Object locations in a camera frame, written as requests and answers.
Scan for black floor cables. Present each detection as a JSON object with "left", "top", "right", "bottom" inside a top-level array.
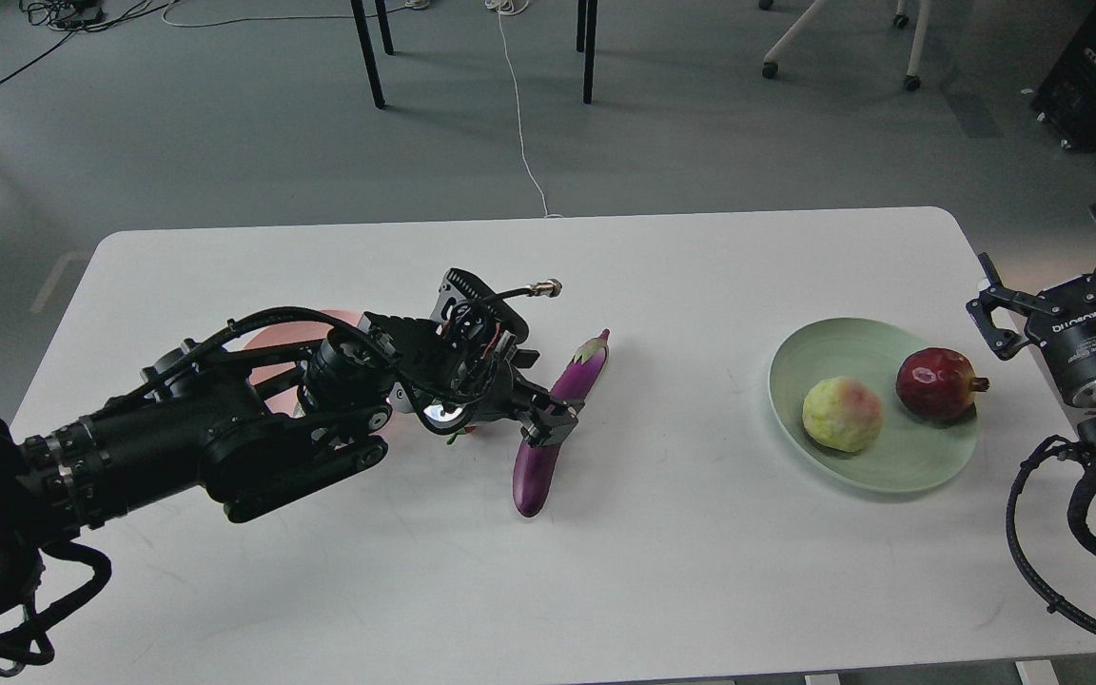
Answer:
[{"left": 0, "top": 0, "right": 178, "bottom": 115}]

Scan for purple eggplant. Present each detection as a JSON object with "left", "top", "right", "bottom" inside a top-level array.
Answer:
[{"left": 512, "top": 328, "right": 610, "bottom": 518}]

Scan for green plate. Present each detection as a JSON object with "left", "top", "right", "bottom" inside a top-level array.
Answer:
[{"left": 767, "top": 318, "right": 980, "bottom": 496}]

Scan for red chili pepper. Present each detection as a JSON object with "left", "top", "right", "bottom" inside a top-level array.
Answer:
[{"left": 445, "top": 425, "right": 478, "bottom": 446}]

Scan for red pomegranate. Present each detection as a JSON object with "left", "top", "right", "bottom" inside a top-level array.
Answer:
[{"left": 894, "top": 347, "right": 990, "bottom": 423}]

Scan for green pink peach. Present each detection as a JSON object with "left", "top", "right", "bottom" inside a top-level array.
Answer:
[{"left": 801, "top": 376, "right": 886, "bottom": 454}]

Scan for black table leg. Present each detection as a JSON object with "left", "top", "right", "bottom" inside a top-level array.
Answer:
[
  {"left": 349, "top": 0, "right": 393, "bottom": 110},
  {"left": 575, "top": 0, "right": 597, "bottom": 105}
]

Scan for white chair base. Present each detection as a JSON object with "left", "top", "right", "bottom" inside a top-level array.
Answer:
[{"left": 758, "top": 1, "right": 936, "bottom": 92}]

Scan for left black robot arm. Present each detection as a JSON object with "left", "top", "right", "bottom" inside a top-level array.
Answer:
[{"left": 0, "top": 269, "right": 584, "bottom": 677}]

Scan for pink plate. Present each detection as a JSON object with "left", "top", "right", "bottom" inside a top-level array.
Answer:
[{"left": 243, "top": 309, "right": 396, "bottom": 443}]

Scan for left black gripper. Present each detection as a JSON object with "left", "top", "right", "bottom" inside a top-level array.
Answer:
[{"left": 386, "top": 342, "right": 581, "bottom": 448}]

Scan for white floor cable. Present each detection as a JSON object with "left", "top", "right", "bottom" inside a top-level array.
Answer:
[{"left": 483, "top": 0, "right": 564, "bottom": 220}]

